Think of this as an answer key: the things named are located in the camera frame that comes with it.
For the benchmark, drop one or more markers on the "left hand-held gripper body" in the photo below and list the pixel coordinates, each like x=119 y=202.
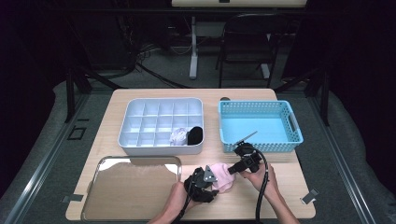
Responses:
x=196 y=186

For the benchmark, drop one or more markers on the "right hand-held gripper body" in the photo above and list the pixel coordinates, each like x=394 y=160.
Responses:
x=250 y=157

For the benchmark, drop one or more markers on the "pink sock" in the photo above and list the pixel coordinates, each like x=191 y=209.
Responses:
x=224 y=179

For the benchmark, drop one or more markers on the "blue plastic basket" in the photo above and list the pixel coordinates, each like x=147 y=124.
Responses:
x=258 y=121

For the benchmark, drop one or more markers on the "black sock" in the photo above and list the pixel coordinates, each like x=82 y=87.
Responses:
x=195 y=136

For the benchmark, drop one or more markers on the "white sock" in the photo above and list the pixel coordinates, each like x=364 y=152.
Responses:
x=179 y=137

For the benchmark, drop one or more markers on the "clear plastic box lid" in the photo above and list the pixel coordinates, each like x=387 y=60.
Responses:
x=130 y=193

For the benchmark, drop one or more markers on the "white divided storage box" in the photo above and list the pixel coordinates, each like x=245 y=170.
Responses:
x=152 y=121

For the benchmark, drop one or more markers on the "person's left hand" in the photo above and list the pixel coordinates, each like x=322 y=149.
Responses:
x=177 y=200

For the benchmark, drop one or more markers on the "person's right hand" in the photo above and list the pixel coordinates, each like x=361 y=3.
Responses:
x=267 y=186

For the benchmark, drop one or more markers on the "grey tape piece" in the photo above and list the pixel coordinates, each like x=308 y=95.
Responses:
x=71 y=198
x=309 y=196

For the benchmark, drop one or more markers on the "white desk leg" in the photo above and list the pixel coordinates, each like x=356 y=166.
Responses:
x=265 y=71
x=193 y=62

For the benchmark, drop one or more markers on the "black folding chair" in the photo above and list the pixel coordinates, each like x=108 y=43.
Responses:
x=249 y=46

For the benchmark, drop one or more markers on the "white desk top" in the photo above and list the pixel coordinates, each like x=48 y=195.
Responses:
x=236 y=3

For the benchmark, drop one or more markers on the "black metal frame stand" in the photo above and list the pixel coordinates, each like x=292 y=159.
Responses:
x=325 y=99
x=70 y=93

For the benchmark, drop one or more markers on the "grey metal floor rail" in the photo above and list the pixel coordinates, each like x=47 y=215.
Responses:
x=46 y=161
x=362 y=203

